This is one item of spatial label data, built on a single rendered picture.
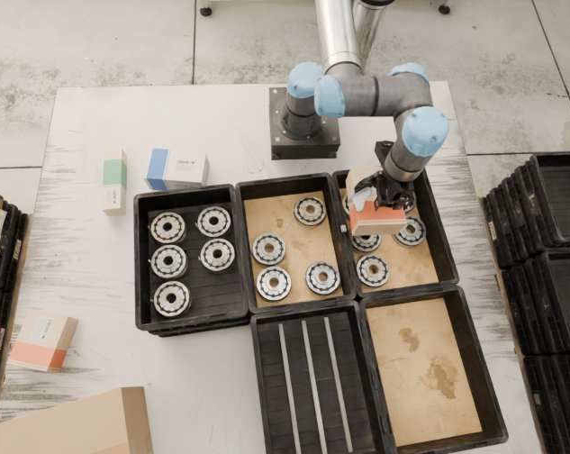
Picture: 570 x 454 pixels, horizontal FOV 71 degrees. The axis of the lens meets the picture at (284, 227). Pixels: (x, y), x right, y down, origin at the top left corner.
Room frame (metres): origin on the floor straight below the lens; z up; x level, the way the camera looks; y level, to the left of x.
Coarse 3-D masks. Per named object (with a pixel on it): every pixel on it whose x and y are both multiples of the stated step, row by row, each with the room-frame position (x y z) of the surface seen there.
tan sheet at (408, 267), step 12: (348, 228) 0.48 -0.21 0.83; (384, 240) 0.45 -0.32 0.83; (384, 252) 0.41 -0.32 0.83; (396, 252) 0.41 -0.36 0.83; (408, 252) 0.42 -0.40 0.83; (420, 252) 0.42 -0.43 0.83; (396, 264) 0.38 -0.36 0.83; (408, 264) 0.38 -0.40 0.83; (420, 264) 0.38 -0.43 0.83; (432, 264) 0.39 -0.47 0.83; (396, 276) 0.34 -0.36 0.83; (408, 276) 0.34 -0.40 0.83; (420, 276) 0.35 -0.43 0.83; (432, 276) 0.35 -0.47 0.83; (384, 288) 0.30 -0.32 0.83
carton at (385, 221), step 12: (360, 168) 0.53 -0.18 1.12; (372, 168) 0.53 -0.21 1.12; (348, 180) 0.51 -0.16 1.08; (348, 192) 0.49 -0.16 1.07; (348, 204) 0.46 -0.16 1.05; (372, 204) 0.43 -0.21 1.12; (360, 216) 0.40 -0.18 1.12; (372, 216) 0.40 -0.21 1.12; (384, 216) 0.40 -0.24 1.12; (396, 216) 0.41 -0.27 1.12; (360, 228) 0.37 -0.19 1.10; (372, 228) 0.38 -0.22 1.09; (384, 228) 0.38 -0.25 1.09; (396, 228) 0.39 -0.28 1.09
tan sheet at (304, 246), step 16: (320, 192) 0.60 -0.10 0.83; (256, 208) 0.51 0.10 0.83; (272, 208) 0.52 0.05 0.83; (288, 208) 0.53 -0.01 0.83; (256, 224) 0.46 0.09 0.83; (272, 224) 0.46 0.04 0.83; (288, 224) 0.47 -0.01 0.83; (288, 240) 0.42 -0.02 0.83; (304, 240) 0.42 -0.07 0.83; (320, 240) 0.43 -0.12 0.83; (288, 256) 0.36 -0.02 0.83; (304, 256) 0.37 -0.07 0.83; (320, 256) 0.38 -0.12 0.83; (256, 272) 0.30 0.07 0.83; (288, 272) 0.31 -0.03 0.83; (304, 272) 0.32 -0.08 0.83; (256, 288) 0.25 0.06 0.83; (304, 288) 0.27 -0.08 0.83; (272, 304) 0.21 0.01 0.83
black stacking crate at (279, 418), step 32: (288, 320) 0.17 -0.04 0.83; (320, 320) 0.18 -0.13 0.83; (352, 320) 0.18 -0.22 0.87; (288, 352) 0.08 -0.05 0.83; (320, 352) 0.09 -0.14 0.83; (352, 352) 0.10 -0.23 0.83; (320, 384) 0.01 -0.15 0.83; (352, 384) 0.02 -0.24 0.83; (288, 416) -0.08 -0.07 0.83; (352, 416) -0.07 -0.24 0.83; (288, 448) -0.16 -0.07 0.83; (320, 448) -0.15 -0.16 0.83; (352, 448) -0.14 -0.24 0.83
